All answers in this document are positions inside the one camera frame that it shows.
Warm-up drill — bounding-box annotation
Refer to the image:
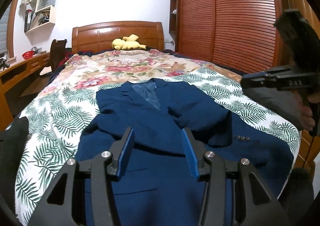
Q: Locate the navy blue suit jacket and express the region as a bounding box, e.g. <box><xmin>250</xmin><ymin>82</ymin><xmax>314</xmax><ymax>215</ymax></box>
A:
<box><xmin>76</xmin><ymin>79</ymin><xmax>293</xmax><ymax>225</ymax></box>

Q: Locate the right hand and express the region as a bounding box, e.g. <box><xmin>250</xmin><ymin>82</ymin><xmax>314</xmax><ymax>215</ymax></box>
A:
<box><xmin>294</xmin><ymin>91</ymin><xmax>320</xmax><ymax>131</ymax></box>

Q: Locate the dark grey sleeve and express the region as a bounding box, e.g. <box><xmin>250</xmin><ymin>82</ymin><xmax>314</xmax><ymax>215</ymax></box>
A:
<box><xmin>243</xmin><ymin>87</ymin><xmax>317</xmax><ymax>131</ymax></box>

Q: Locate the palm leaf print sheet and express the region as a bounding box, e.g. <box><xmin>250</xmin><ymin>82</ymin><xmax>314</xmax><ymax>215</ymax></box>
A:
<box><xmin>15</xmin><ymin>67</ymin><xmax>300</xmax><ymax>225</ymax></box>

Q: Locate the wooden louvered wardrobe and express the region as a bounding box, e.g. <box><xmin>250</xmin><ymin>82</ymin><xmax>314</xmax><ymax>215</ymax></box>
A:
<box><xmin>169</xmin><ymin>0</ymin><xmax>319</xmax><ymax>73</ymax></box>

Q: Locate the floral quilt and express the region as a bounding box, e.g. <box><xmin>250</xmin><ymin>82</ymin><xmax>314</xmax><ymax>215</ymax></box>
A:
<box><xmin>40</xmin><ymin>49</ymin><xmax>241</xmax><ymax>96</ymax></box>

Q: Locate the wooden desk cabinet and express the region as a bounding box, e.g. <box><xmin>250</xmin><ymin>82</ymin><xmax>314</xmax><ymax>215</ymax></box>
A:
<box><xmin>1</xmin><ymin>53</ymin><xmax>49</xmax><ymax>131</ymax></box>

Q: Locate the dark wooden chair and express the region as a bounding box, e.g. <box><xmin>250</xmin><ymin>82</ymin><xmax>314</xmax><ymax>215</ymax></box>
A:
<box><xmin>40</xmin><ymin>39</ymin><xmax>67</xmax><ymax>76</ymax></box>

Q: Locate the red bowl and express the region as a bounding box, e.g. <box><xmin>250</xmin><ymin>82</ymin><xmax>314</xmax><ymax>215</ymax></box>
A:
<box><xmin>22</xmin><ymin>50</ymin><xmax>34</xmax><ymax>60</ymax></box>

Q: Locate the yellow plush toy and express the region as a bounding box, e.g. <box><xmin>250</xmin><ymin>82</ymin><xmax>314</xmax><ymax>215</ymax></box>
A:
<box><xmin>111</xmin><ymin>34</ymin><xmax>146</xmax><ymax>50</ymax></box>

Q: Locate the wooden headboard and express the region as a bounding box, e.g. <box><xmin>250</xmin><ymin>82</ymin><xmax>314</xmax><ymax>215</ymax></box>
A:
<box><xmin>72</xmin><ymin>21</ymin><xmax>164</xmax><ymax>54</ymax></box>

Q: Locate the white wall shelf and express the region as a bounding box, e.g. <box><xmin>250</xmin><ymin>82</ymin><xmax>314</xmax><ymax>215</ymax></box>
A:
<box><xmin>21</xmin><ymin>0</ymin><xmax>56</xmax><ymax>34</ymax></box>

